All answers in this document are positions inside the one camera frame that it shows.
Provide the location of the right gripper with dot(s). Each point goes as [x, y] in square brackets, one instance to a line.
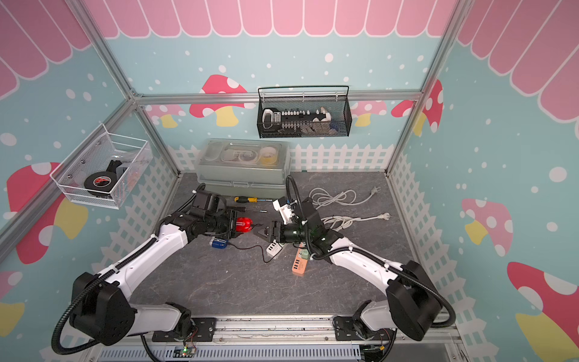
[274, 225]

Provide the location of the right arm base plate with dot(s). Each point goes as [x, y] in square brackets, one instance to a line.
[346, 329]

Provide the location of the orange power strip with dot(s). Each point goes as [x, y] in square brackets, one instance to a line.
[299, 265]

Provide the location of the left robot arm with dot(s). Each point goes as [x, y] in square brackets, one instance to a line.
[101, 311]

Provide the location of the white power strip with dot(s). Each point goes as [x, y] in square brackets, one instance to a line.
[274, 249]

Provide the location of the black tape roll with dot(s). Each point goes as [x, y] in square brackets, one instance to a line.
[100, 184]

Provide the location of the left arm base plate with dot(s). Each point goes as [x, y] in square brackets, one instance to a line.
[197, 330]

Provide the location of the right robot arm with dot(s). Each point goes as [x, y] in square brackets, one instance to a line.
[412, 304]

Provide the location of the white wire basket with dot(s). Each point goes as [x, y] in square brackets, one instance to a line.
[128, 157]

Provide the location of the green translucent storage box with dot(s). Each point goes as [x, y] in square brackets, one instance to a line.
[252, 168]

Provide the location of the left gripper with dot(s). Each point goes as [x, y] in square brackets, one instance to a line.
[231, 232]

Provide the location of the yellow black screwdriver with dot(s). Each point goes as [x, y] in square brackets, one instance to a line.
[246, 199]

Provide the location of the black wire mesh basket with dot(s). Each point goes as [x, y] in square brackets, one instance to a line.
[304, 111]

